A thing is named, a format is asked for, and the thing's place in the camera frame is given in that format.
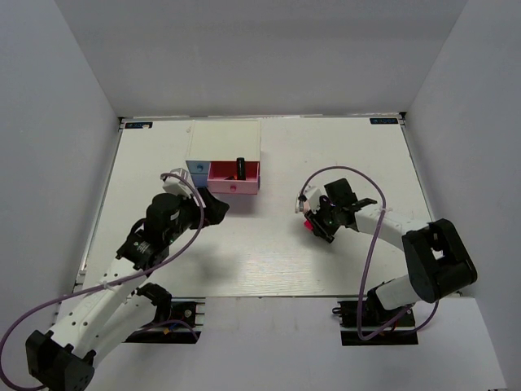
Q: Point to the green highlighter black body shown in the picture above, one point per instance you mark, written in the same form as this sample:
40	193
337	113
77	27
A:
241	169

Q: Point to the pink drawer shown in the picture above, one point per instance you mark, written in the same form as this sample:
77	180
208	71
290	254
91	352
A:
219	170

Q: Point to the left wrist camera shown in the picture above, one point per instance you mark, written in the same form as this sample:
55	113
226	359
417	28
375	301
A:
177	182

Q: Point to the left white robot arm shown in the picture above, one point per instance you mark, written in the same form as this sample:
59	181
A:
65	357

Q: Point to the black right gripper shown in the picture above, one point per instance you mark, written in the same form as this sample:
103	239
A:
315	219

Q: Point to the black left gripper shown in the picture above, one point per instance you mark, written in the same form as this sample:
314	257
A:
215	210

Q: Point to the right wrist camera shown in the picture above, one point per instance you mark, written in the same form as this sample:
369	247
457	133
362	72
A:
308	200

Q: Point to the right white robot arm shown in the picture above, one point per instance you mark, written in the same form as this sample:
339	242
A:
436	259

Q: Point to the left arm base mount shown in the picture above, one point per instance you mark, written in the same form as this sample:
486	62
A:
177	321

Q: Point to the white drawer organizer cabinet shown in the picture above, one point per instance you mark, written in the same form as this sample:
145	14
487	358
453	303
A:
224	141

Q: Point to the light blue drawer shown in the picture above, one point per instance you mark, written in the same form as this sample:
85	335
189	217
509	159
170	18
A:
197	167

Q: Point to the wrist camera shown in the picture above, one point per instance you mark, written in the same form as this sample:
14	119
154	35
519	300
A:
177	182
308	200

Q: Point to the dark blue drawer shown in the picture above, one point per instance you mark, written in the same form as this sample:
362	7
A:
200	180

